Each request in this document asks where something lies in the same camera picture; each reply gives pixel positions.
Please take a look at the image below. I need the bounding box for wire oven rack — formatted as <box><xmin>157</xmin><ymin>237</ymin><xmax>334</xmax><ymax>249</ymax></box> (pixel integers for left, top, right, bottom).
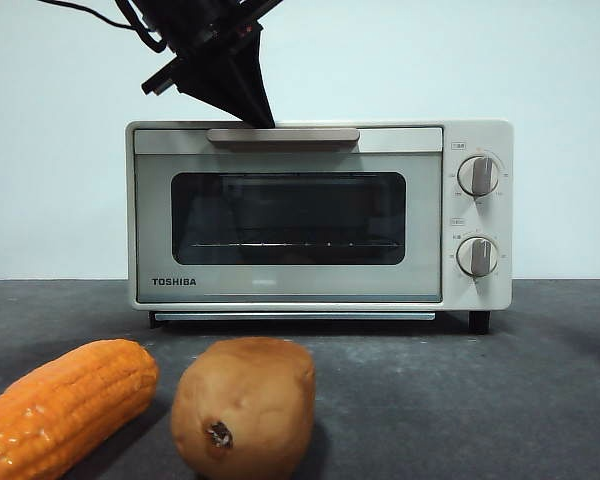
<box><xmin>187</xmin><ymin>241</ymin><xmax>400</xmax><ymax>250</ymax></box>

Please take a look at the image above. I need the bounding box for beige oven door handle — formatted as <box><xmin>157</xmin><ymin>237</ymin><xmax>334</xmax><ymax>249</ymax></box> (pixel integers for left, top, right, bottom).
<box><xmin>206</xmin><ymin>127</ymin><xmax>360</xmax><ymax>150</ymax></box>

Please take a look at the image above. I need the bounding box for glass oven door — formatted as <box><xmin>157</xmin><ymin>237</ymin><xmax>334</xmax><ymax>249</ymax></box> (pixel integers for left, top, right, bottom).
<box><xmin>132</xmin><ymin>127</ymin><xmax>444</xmax><ymax>304</ymax></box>

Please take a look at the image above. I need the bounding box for round beige oven knob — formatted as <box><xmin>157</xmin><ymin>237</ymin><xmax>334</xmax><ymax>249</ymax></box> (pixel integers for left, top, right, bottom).
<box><xmin>455</xmin><ymin>236</ymin><xmax>499</xmax><ymax>278</ymax></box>
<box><xmin>457</xmin><ymin>154</ymin><xmax>500</xmax><ymax>197</ymax></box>

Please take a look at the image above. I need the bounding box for brown potato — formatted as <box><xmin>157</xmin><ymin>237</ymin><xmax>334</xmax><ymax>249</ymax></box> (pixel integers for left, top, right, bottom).
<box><xmin>171</xmin><ymin>336</ymin><xmax>316</xmax><ymax>480</ymax></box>

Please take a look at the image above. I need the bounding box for metal crumb tray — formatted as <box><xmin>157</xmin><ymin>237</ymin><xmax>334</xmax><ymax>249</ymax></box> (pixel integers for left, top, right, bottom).
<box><xmin>153</xmin><ymin>312</ymin><xmax>436</xmax><ymax>322</ymax></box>

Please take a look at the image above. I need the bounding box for cream Toshiba toaster oven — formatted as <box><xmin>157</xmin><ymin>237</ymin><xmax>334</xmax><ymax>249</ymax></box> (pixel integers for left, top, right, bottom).
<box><xmin>125</xmin><ymin>118</ymin><xmax>514</xmax><ymax>334</ymax></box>

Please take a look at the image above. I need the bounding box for orange corn cob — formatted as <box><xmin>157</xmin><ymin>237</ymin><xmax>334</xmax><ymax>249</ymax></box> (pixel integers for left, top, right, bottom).
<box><xmin>0</xmin><ymin>338</ymin><xmax>160</xmax><ymax>480</ymax></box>

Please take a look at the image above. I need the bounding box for black cable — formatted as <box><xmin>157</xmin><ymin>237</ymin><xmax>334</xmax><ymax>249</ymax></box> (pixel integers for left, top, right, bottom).
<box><xmin>37</xmin><ymin>0</ymin><xmax>174</xmax><ymax>54</ymax></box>

